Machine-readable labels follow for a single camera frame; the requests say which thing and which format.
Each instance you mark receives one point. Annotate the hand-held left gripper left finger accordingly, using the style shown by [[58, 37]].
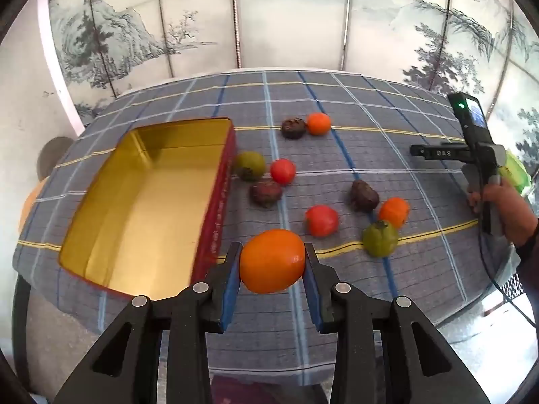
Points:
[[230, 286]]

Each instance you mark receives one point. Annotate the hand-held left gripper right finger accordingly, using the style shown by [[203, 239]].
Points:
[[313, 290]]

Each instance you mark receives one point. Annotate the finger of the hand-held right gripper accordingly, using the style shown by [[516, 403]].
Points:
[[440, 152]]

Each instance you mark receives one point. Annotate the orange mandarin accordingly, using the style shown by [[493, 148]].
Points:
[[318, 124], [271, 261], [394, 212]]

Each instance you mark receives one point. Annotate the red tomato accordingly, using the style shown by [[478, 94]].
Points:
[[321, 220], [282, 171]]

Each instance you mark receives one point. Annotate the green fruit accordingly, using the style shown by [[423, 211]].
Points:
[[380, 239], [250, 166]]

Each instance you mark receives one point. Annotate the dark brown fruit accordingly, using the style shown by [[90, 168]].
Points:
[[293, 128], [265, 192], [364, 195]]

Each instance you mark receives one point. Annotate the gold and red tin box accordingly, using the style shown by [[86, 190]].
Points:
[[143, 214]]

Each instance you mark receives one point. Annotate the person's right forearm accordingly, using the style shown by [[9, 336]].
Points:
[[528, 256]]

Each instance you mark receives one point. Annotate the person's right hand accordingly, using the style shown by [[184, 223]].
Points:
[[505, 210]]

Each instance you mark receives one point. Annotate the light green object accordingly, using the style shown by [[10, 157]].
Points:
[[516, 174]]

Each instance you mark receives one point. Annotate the blue plaid tablecloth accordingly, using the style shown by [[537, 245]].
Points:
[[337, 168]]

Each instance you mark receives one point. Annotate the painted landscape folding screen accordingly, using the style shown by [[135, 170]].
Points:
[[294, 17]]

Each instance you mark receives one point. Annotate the black metal table leg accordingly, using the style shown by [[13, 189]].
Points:
[[19, 315]]

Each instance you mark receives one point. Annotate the orange round object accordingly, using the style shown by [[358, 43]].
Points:
[[29, 204]]

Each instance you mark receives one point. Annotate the grey round object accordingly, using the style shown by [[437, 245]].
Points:
[[52, 155]]

